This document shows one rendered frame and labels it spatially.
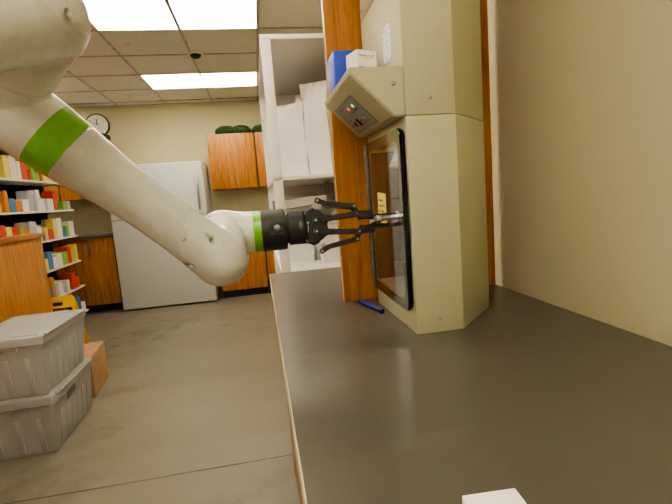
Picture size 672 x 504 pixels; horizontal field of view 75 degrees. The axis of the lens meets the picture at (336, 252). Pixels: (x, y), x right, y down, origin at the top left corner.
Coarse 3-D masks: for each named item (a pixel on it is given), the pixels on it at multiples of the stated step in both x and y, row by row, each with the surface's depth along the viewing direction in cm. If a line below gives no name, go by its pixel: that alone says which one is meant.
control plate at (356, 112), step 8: (344, 104) 106; (352, 104) 102; (336, 112) 116; (344, 112) 112; (352, 112) 107; (360, 112) 103; (368, 112) 99; (344, 120) 117; (352, 120) 112; (368, 120) 104; (376, 120) 100; (360, 128) 113
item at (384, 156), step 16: (368, 144) 118; (384, 144) 103; (400, 144) 92; (368, 160) 120; (384, 160) 104; (400, 160) 93; (384, 176) 106; (400, 176) 94; (384, 192) 107; (400, 192) 95; (400, 208) 96; (400, 224) 97; (384, 240) 111; (400, 240) 98; (384, 256) 113; (400, 256) 99; (384, 272) 114; (400, 272) 100; (384, 288) 116; (400, 288) 102; (400, 304) 103
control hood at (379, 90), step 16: (352, 80) 90; (368, 80) 89; (384, 80) 90; (400, 80) 90; (336, 96) 106; (352, 96) 98; (368, 96) 91; (384, 96) 90; (400, 96) 90; (384, 112) 93; (400, 112) 91; (352, 128) 119; (368, 128) 109
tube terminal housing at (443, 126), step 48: (384, 0) 97; (432, 0) 89; (432, 48) 90; (480, 48) 106; (432, 96) 92; (480, 96) 107; (432, 144) 93; (480, 144) 107; (432, 192) 94; (480, 192) 108; (432, 240) 95; (480, 240) 108; (432, 288) 97; (480, 288) 109
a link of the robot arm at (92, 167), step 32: (64, 160) 69; (96, 160) 71; (128, 160) 76; (96, 192) 72; (128, 192) 74; (160, 192) 78; (160, 224) 77; (192, 224) 79; (224, 224) 90; (192, 256) 80; (224, 256) 81
